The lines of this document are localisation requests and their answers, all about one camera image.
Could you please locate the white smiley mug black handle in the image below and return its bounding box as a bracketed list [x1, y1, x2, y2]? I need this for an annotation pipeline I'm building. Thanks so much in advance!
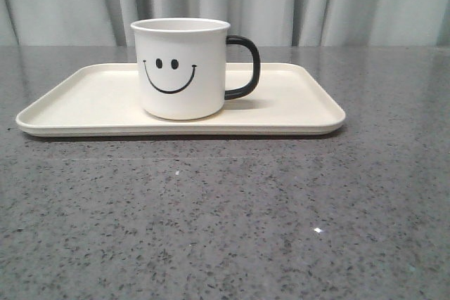
[131, 18, 261, 120]

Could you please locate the cream rectangular plastic tray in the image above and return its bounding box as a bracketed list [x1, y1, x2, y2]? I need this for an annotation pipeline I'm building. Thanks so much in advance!
[15, 63, 346, 137]

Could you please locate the light grey curtain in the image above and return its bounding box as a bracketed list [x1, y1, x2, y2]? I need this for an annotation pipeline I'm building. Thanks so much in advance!
[1, 0, 449, 46]

